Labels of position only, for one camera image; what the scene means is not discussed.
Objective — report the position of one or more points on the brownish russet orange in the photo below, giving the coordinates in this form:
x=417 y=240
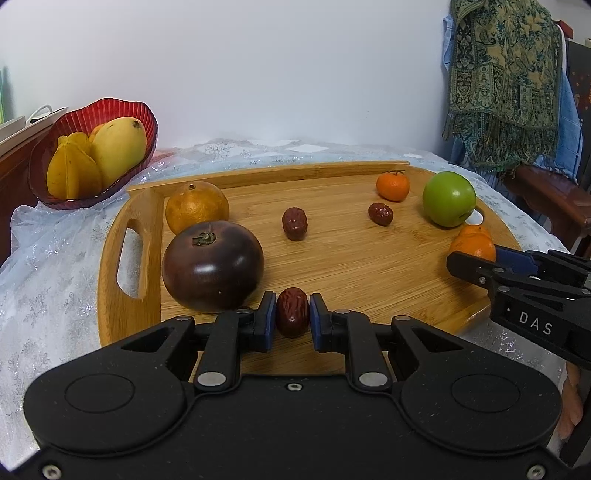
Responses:
x=197 y=208

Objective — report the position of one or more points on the wooden tray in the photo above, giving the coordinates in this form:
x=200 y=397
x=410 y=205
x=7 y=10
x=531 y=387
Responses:
x=351 y=267

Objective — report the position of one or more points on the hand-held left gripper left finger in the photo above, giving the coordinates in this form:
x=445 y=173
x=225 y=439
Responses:
x=268 y=321

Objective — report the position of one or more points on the wooden chair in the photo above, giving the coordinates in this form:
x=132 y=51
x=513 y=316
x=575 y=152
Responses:
x=549 y=198

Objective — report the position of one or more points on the yellow mango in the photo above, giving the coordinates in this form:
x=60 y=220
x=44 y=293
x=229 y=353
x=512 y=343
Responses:
x=119 y=150

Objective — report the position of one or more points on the white paper slip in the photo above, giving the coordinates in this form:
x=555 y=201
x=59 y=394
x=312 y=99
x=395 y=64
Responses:
x=307 y=148

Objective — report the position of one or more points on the small stemless mandarin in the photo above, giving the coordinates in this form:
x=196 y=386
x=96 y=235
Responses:
x=473 y=242

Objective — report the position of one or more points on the yellow starfruit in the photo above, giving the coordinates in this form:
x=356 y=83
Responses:
x=74 y=170

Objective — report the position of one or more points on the small mandarin with stem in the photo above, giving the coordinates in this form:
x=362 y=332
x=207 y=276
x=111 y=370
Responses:
x=392 y=186

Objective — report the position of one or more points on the white flat tray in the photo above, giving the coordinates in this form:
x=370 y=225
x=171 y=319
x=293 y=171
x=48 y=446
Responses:
x=23 y=129

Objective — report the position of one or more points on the red glass bowl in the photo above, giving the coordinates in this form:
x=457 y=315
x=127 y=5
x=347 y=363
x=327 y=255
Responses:
x=138 y=120

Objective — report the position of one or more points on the green apple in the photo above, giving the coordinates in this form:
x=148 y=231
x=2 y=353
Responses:
x=449 y=199

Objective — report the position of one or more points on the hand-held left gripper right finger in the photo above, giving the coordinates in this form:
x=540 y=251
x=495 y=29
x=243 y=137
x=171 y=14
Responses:
x=318 y=323

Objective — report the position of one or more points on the glittery snowflake tablecloth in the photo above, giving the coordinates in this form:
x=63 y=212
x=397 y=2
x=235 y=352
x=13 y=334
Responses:
x=60 y=286

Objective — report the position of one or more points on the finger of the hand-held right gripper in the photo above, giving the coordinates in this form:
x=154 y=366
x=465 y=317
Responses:
x=517 y=261
x=471 y=270

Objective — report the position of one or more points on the person's right hand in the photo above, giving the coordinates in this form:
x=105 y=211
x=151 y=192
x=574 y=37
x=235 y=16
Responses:
x=571 y=401

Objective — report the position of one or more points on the red jujube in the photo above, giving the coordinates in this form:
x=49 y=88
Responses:
x=292 y=313
x=294 y=224
x=380 y=214

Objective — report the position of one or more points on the wooden cabinet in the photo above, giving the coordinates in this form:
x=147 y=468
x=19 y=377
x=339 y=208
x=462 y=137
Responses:
x=16 y=184

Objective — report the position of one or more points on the dark purple tomato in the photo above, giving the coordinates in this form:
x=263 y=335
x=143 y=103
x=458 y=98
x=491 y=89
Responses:
x=212 y=267

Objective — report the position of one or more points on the patterned fringed scarf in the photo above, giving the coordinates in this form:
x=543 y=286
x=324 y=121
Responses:
x=503 y=78

